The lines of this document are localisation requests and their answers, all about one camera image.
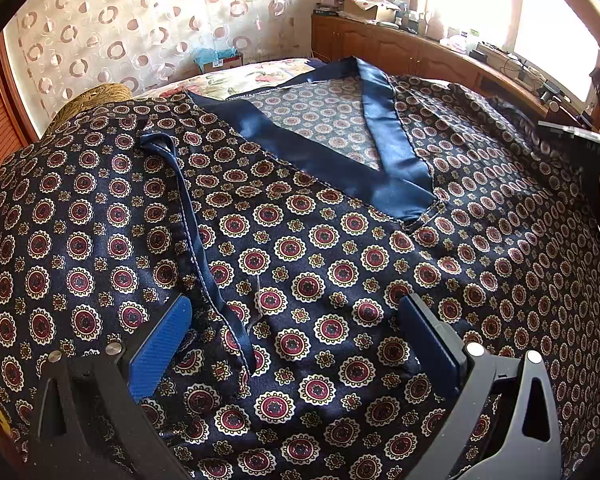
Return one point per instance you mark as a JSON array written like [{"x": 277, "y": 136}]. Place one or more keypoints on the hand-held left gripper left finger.
[{"x": 160, "y": 342}]

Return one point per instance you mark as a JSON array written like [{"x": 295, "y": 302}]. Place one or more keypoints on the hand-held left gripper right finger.
[{"x": 430, "y": 345}]

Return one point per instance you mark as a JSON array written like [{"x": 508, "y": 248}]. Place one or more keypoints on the navy medallion patterned robe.
[{"x": 330, "y": 240}]

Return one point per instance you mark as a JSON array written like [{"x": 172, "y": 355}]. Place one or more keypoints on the window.
[{"x": 555, "y": 20}]

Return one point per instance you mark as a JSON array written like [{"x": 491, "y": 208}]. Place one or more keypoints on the lavender bag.
[{"x": 457, "y": 42}]

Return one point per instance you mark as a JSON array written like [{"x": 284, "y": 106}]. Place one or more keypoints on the wooden cabinet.
[{"x": 395, "y": 50}]

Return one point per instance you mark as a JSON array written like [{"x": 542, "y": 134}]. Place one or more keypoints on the open cardboard box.
[{"x": 375, "y": 10}]

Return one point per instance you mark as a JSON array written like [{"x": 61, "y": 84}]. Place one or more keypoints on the gold pillow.
[{"x": 95, "y": 97}]

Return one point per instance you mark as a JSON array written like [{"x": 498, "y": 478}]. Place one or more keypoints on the wooden wardrobe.
[{"x": 0, "y": 125}]

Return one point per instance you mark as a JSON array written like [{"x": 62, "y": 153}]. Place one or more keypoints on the floral blanket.
[{"x": 240, "y": 82}]

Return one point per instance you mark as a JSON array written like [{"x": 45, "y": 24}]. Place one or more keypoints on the cardboard box with blue tissue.
[{"x": 220, "y": 63}]

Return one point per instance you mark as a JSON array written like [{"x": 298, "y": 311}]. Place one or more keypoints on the circle patterned curtain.
[{"x": 130, "y": 20}]

